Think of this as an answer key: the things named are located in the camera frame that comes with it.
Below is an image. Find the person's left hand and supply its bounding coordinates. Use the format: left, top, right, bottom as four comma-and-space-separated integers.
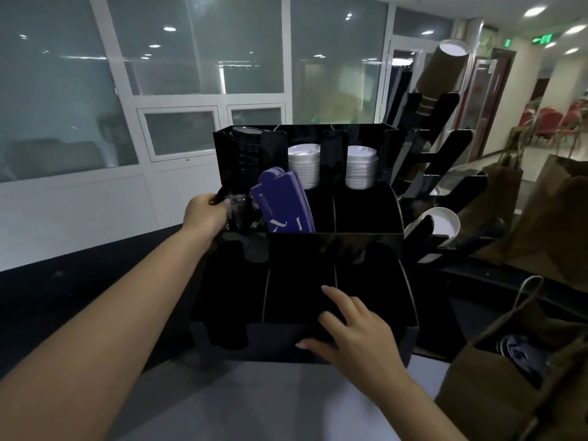
181, 192, 230, 251

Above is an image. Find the person's right hand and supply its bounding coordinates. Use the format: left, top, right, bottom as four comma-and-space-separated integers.
296, 285, 403, 396

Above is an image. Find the stack of black lids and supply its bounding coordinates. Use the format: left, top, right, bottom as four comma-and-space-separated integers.
229, 126, 265, 184

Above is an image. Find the black acrylic condiment organizer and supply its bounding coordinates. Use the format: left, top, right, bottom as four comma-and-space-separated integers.
189, 123, 420, 366

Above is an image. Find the stack of white lids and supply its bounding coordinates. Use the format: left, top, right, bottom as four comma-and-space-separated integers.
287, 143, 322, 190
344, 145, 380, 190

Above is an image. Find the white cup stack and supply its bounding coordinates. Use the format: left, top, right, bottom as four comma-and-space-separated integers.
404, 206, 462, 265

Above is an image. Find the black cup dispenser rack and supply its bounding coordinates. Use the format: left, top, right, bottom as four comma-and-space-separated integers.
383, 64, 490, 265

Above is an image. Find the brown cup stack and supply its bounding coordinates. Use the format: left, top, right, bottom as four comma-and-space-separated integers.
415, 39, 472, 120

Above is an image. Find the person's left forearm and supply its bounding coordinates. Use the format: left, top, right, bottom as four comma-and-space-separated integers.
0, 227, 212, 441

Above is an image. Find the black wrapped cutlery bundle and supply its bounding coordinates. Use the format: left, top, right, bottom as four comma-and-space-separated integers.
222, 193, 267, 235

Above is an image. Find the bundle of blue paper packets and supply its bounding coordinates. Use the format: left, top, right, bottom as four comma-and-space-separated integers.
249, 166, 317, 234

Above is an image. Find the white framed window partition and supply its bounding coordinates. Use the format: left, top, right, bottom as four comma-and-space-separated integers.
0, 0, 456, 271

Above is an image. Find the black glossy bar counter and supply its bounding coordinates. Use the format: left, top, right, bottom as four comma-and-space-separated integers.
0, 222, 588, 382

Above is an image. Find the row of brown paper bags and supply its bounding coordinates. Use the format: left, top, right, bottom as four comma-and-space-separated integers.
434, 137, 588, 441

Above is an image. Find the dark red door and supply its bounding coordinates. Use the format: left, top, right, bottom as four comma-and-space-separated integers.
459, 48, 518, 161

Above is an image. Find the row of red chairs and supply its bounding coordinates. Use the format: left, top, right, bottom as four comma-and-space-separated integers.
516, 98, 588, 148

